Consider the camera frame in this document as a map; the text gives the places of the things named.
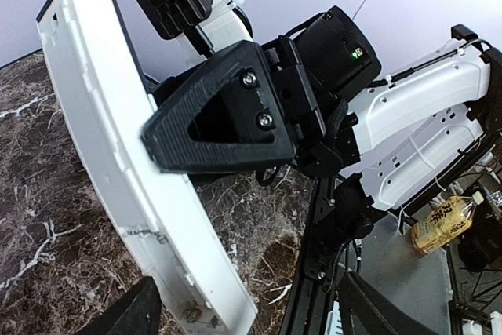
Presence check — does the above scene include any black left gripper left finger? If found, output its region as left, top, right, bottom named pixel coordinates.
left=80, top=276, right=162, bottom=335

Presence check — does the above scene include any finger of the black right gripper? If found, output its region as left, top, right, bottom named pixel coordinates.
left=140, top=41, right=296, bottom=174

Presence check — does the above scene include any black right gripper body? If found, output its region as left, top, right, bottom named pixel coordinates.
left=262, top=35, right=345, bottom=177

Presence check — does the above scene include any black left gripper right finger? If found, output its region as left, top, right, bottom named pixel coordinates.
left=339, top=271, right=431, bottom=335

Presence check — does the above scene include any white remote control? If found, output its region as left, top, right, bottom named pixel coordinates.
left=37, top=0, right=257, bottom=334

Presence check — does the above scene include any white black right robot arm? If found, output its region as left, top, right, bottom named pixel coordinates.
left=140, top=7, right=500, bottom=186

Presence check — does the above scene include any yellow tea bottle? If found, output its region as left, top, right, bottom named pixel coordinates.
left=410, top=191, right=485, bottom=256

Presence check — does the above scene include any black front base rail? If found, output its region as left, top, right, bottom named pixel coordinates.
left=279, top=177, right=347, bottom=334

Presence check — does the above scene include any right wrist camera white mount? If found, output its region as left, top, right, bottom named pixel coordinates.
left=136, top=0, right=253, bottom=58

